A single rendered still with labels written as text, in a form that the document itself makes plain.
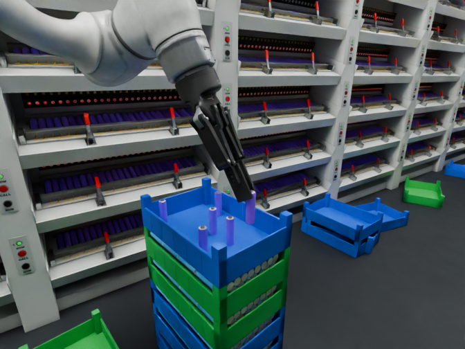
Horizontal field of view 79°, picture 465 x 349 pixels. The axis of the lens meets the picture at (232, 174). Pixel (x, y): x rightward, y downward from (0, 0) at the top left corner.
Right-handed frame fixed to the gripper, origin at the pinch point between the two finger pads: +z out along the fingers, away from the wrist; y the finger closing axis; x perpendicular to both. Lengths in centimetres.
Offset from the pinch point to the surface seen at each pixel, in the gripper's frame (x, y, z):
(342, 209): -4, 96, 53
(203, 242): 11.2, -3.0, 8.7
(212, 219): 12.5, 5.3, 7.5
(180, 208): 25.3, 13.8, 5.0
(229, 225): 7.5, 2.5, 8.9
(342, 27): -31, 107, -29
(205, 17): 9, 49, -45
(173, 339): 34.5, -0.6, 33.4
